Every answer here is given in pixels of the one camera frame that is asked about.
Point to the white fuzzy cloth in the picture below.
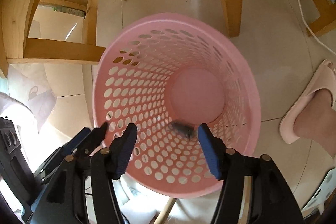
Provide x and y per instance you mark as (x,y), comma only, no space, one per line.
(15,108)

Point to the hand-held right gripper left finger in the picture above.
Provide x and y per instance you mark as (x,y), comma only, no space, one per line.
(123,158)

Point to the pink perforated plastic basket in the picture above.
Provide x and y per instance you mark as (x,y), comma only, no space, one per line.
(199,87)

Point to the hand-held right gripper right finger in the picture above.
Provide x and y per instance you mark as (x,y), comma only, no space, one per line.
(210,153)

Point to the white paper bag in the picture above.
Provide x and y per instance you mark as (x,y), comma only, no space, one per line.
(31,92)

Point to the white printed box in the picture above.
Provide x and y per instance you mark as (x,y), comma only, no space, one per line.
(320,192)

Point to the flat printed box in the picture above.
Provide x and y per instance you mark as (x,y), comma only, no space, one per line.
(69,11)

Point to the wooden chair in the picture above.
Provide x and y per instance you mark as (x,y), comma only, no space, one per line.
(15,16)

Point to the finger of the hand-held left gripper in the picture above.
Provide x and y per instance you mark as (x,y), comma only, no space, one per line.
(98,133)
(80,137)

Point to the wooden stick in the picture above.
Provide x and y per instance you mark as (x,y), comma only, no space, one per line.
(164,212)

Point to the pink slipper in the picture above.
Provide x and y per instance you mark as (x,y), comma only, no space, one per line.
(315,82)

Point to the person's foot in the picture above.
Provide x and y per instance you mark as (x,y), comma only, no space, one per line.
(317,113)

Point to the dark blurred object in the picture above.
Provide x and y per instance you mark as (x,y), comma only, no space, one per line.
(183,130)

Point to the white cardboard sheet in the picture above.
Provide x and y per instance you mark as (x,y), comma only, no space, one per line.
(139,211)

